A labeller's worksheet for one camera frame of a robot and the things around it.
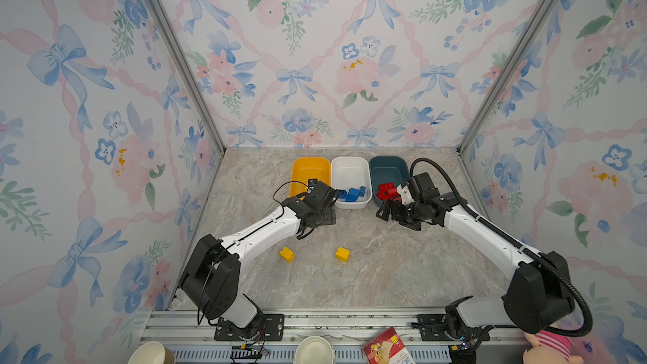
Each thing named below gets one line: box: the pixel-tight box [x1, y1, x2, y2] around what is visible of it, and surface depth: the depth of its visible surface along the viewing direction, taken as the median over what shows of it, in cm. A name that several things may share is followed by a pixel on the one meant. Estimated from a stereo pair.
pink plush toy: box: [523, 329, 584, 364], surface depth 67 cm
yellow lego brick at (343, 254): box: [335, 246, 352, 263], surface depth 89 cm
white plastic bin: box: [330, 155, 373, 209], surface depth 109 cm
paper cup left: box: [127, 341, 177, 364], surface depth 65 cm
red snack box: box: [363, 326, 417, 364], surface depth 69 cm
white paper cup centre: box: [294, 335, 335, 364], surface depth 72 cm
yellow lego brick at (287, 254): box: [279, 246, 295, 263], surface depth 88 cm
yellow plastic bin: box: [289, 156, 332, 199], surface depth 112 cm
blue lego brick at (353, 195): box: [345, 187, 360, 203], surface depth 104 cm
